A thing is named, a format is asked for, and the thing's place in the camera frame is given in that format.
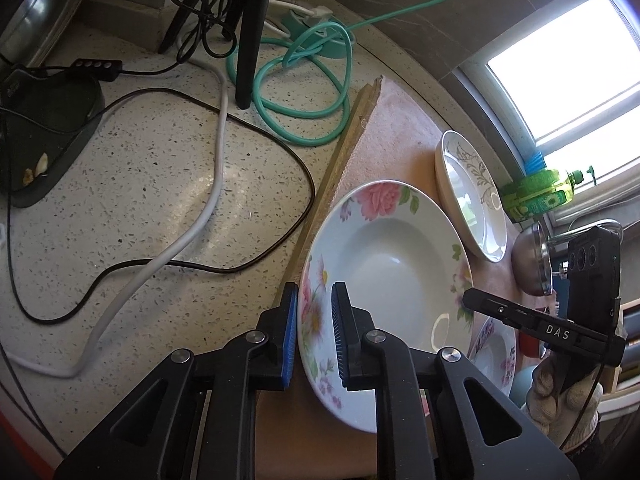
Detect red container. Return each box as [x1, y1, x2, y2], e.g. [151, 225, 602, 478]
[519, 327, 546, 359]

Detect pink floral white plate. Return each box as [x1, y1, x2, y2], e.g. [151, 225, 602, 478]
[297, 178, 474, 434]

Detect dark tray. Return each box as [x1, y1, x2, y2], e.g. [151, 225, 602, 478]
[0, 65, 105, 209]

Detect person's right forearm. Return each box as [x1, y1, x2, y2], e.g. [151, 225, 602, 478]
[557, 410, 608, 471]

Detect light blue cup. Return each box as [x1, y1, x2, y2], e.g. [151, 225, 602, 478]
[510, 365, 538, 411]

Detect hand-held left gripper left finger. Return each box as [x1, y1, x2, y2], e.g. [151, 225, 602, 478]
[52, 282, 301, 480]

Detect blue container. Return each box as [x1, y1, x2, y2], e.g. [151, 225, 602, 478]
[551, 280, 571, 313]

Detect white cable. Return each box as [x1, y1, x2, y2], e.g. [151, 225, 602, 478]
[0, 55, 231, 378]

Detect teal green cable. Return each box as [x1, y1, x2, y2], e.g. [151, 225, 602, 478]
[226, 0, 543, 147]

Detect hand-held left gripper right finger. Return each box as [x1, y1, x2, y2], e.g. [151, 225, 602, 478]
[331, 281, 581, 480]

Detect person's right hand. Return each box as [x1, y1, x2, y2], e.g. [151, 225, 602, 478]
[520, 355, 603, 456]

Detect red board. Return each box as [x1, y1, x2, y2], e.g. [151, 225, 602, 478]
[0, 407, 31, 480]

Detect black inline cable controller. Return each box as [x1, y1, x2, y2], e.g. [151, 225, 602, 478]
[72, 58, 123, 79]

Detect tangled thin black cable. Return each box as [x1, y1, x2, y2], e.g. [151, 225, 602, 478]
[169, 0, 241, 58]

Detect green dish soap bottle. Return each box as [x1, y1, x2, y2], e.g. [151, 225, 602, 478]
[500, 167, 596, 222]

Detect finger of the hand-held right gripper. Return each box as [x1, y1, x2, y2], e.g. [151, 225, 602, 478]
[462, 287, 546, 333]

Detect plain steel bowl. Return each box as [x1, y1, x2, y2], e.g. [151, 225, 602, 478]
[511, 221, 553, 297]

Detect window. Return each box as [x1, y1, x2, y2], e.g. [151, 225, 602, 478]
[452, 0, 640, 226]

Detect small floral plate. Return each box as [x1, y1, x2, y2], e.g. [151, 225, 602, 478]
[467, 316, 517, 401]

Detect steel faucet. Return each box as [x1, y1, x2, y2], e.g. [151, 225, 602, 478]
[547, 219, 626, 248]

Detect large metal pot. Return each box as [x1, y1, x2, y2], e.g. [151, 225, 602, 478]
[0, 0, 101, 66]

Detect black tripod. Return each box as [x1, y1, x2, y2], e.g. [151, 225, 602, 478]
[159, 0, 281, 110]

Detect pink mat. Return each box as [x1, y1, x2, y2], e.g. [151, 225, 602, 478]
[255, 76, 556, 476]

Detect teal round power strip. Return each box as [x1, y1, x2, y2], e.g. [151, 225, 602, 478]
[277, 2, 356, 61]

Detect white plate with gold leaves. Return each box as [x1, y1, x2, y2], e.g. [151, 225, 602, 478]
[434, 130, 508, 264]

